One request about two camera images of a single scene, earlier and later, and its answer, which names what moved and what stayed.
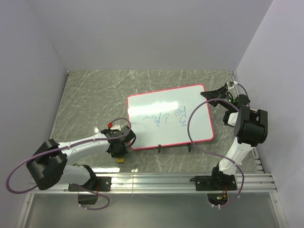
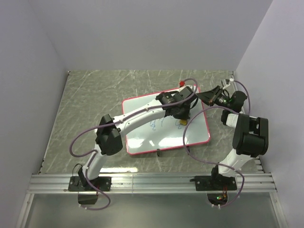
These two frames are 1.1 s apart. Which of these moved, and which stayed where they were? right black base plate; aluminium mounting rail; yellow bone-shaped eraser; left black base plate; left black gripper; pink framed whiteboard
Moved: left black gripper; yellow bone-shaped eraser; pink framed whiteboard
Stayed: right black base plate; left black base plate; aluminium mounting rail
